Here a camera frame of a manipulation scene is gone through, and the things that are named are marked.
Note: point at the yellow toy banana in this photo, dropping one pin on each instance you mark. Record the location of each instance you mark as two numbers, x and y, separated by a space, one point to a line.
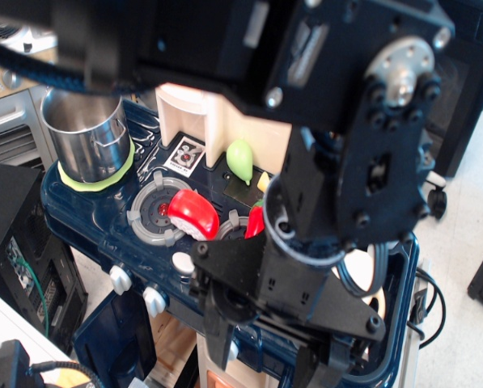
263 182

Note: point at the grey toy burner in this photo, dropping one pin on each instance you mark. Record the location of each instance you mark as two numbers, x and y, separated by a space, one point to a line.
234 227
148 215

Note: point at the round grey push button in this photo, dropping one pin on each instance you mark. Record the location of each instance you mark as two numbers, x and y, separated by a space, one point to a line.
182 262

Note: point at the red toy chili pepper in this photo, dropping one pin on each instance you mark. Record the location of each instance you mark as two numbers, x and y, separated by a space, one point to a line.
256 222

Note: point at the cream toy jug bottle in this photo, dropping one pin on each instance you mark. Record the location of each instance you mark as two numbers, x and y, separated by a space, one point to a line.
360 265

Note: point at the white wooden toy stove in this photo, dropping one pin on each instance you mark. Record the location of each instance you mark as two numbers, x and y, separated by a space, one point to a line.
24 140

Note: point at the yellow object bottom left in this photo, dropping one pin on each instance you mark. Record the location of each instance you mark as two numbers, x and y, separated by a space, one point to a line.
65 378

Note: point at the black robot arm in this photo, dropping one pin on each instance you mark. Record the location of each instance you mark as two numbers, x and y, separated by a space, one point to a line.
355 79

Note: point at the white middle stove knob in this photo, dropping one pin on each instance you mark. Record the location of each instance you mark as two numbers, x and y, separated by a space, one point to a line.
155 302

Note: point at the cream toy shelf tower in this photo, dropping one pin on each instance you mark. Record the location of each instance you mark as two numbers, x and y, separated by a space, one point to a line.
211 119

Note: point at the black computer case left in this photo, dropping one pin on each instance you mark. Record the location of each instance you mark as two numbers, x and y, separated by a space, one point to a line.
39 278

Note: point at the white left stove knob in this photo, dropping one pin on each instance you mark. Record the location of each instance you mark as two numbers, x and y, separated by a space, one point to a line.
120 280

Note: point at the red and white toy sushi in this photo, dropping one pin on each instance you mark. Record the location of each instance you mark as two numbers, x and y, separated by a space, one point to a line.
193 214

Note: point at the white wheeled stand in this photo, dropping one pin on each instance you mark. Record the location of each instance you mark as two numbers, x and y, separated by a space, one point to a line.
437 197

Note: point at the black computer case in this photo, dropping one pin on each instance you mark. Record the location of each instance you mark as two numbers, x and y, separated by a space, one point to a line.
457 110
39 278

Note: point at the grey right toy burner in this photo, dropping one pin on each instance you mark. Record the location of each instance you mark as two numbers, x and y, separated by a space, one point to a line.
234 227

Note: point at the stainless steel pot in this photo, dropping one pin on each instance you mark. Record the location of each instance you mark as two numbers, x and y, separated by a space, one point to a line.
89 133

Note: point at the navy toy kitchen counter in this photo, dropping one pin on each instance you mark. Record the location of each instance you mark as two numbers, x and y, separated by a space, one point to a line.
95 223

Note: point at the black computer case right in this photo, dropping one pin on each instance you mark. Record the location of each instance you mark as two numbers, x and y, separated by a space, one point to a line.
457 110

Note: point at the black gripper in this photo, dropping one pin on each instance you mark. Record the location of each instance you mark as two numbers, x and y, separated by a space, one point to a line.
289 280

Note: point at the grey left toy burner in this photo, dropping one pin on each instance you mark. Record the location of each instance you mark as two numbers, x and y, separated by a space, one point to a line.
148 215

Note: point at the green toy pear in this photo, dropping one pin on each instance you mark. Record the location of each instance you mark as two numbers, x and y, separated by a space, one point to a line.
240 160

